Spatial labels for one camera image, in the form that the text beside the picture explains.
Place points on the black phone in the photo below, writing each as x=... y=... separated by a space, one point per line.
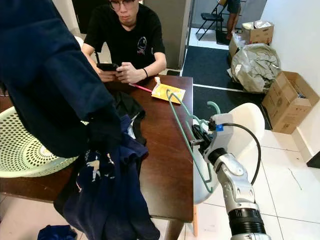
x=107 y=66

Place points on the light green laundry basket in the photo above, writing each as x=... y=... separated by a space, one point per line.
x=30 y=150

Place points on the pink pen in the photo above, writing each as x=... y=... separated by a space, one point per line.
x=140 y=87

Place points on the person in black T-shirt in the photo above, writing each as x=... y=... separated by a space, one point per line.
x=125 y=37

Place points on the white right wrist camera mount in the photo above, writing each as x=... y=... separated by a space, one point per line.
x=222 y=132

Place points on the green plastic hanger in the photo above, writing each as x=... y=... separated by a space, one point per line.
x=197 y=121

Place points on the small cardboard box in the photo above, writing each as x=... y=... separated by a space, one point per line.
x=257 y=34

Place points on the crumpled grey bag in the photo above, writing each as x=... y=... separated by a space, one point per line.
x=255 y=67

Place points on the person in dark shorts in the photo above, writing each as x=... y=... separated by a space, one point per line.
x=233 y=10

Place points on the large open cardboard box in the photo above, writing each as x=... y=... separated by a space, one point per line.
x=287 y=105

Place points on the black garment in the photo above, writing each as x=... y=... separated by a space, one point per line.
x=130 y=110

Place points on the blue cloth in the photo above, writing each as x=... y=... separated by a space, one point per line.
x=57 y=232

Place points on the black folding chair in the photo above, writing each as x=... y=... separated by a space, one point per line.
x=210 y=17

